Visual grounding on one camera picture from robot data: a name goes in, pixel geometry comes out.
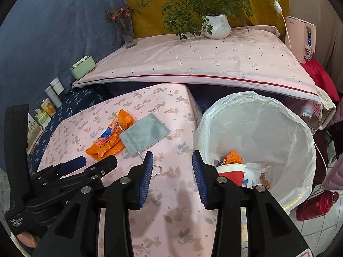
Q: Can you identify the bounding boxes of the green plant white pot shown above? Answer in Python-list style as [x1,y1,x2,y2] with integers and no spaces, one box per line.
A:
[137,0,253,40]

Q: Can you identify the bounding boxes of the white cloth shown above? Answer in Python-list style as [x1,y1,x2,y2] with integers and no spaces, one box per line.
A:
[244,163,270,188]

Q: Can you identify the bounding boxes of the person's hand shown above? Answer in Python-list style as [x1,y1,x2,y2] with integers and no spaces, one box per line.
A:
[16,232,37,248]

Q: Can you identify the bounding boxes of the orange snack wrapper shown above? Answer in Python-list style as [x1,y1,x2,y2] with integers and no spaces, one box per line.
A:
[86,109,135,161]

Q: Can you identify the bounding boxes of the pink water dispenser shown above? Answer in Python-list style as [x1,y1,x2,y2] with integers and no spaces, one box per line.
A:
[286,16,316,63]

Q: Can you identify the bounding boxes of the green tissue box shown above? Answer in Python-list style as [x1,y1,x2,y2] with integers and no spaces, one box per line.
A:
[70,55,96,80]

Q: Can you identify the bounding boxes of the white lined trash bin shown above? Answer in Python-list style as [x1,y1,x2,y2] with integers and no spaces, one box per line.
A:
[196,91,316,212]

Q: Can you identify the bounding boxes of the grey drawstring pouch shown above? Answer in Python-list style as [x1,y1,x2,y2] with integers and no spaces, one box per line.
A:
[119,113,170,157]

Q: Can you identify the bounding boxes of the purple down jacket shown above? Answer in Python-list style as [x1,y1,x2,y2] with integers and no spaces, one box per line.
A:
[320,154,343,191]

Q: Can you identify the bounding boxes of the pale green small box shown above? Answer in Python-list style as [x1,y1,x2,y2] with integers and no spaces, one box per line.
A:
[35,109,51,128]

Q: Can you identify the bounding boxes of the glass vase red flowers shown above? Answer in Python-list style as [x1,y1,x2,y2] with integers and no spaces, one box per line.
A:
[106,5,137,48]

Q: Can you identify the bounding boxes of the white cosmetic jar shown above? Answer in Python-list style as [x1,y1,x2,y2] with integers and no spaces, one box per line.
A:
[50,77,65,96]

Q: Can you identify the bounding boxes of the pink floral tablecloth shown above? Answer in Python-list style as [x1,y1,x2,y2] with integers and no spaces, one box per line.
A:
[37,82,223,257]

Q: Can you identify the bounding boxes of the red white paper cup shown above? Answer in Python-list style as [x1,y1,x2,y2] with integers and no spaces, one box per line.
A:
[216,164,246,186]

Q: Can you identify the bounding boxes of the red cloth cover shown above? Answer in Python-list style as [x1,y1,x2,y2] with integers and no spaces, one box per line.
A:
[301,58,340,103]

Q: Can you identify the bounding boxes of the orange patterned small box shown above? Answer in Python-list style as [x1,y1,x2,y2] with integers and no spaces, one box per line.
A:
[41,98,56,117]

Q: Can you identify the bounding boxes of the pink dotted cloth cover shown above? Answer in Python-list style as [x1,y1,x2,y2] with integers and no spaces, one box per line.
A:
[73,25,320,103]

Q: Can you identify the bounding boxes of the navy floral cloth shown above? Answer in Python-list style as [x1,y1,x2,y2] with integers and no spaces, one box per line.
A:
[28,85,113,172]

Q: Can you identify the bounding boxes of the beige curtain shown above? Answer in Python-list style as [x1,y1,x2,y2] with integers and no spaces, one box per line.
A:
[289,0,343,92]

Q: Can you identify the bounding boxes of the white cord with switch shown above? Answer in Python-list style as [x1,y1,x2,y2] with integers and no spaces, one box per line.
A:
[267,0,293,52]

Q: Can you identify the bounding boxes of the orange printed plastic bag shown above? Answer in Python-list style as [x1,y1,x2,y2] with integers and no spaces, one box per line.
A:
[218,150,243,166]

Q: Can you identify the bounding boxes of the white card calendar stand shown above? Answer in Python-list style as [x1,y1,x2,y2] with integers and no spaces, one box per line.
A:
[27,114,44,155]

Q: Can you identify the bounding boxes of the red thermos bottle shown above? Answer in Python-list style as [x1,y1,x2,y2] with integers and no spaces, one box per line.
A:
[295,190,340,221]

